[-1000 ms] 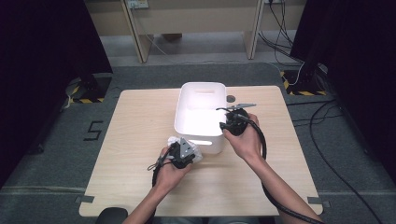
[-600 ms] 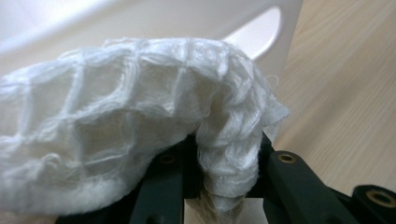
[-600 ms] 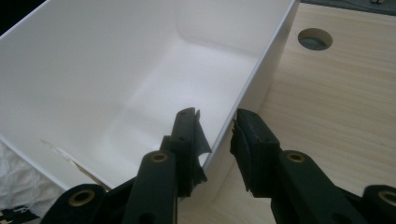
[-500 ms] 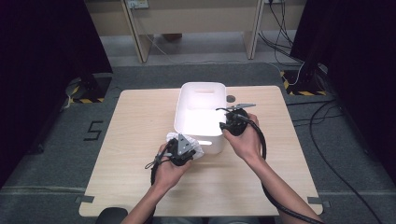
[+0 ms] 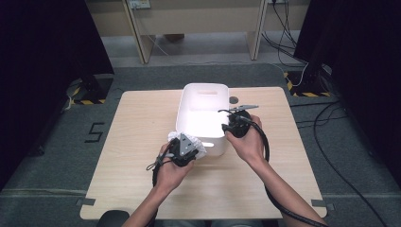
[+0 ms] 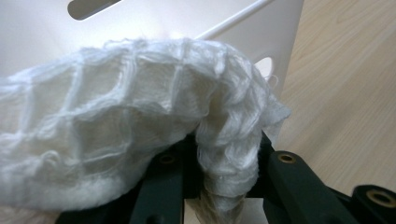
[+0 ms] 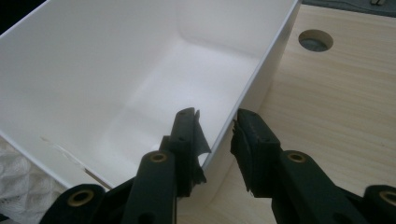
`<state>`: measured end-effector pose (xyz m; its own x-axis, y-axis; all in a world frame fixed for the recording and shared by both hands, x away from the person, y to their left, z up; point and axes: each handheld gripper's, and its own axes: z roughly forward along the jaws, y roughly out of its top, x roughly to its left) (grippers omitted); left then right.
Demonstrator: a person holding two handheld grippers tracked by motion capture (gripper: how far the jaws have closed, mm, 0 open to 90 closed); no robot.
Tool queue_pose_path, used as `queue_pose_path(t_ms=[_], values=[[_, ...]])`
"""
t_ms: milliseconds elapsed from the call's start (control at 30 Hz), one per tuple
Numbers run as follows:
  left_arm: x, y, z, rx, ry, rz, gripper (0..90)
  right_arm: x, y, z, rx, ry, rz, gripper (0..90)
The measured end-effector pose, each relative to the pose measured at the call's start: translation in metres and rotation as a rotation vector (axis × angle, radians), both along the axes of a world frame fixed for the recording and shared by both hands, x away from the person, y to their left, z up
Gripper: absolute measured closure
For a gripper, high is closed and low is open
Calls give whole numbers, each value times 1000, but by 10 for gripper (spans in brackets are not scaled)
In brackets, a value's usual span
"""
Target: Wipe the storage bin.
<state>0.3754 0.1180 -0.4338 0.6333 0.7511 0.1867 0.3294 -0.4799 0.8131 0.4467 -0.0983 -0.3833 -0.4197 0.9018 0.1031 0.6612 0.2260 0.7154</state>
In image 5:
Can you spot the person's right hand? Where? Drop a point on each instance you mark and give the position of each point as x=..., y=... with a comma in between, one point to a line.
x=252, y=146

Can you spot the black chair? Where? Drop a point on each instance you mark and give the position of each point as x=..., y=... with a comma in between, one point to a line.
x=112, y=220

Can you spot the beige wooden desk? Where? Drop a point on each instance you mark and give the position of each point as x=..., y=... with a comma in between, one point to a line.
x=195, y=19

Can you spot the black stand base striped tape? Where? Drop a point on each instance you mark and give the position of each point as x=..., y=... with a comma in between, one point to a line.
x=94, y=91
x=307, y=88

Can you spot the grey tape strip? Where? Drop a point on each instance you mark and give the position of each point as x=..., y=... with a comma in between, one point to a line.
x=321, y=204
x=85, y=202

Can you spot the white cloth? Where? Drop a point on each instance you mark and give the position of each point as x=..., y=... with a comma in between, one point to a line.
x=199, y=147

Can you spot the white wall socket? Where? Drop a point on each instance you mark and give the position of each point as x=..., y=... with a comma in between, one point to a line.
x=139, y=3

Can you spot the person's left hand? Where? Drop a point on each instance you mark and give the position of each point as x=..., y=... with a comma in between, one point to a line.
x=171, y=176

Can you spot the white plastic bin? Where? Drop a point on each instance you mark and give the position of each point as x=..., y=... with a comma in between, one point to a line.
x=201, y=123

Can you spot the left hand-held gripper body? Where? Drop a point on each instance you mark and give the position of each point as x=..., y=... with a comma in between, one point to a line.
x=184, y=148

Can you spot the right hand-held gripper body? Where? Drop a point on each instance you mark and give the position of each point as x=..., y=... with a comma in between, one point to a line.
x=241, y=125

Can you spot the black curtain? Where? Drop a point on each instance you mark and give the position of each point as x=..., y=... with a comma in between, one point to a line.
x=362, y=47
x=41, y=63

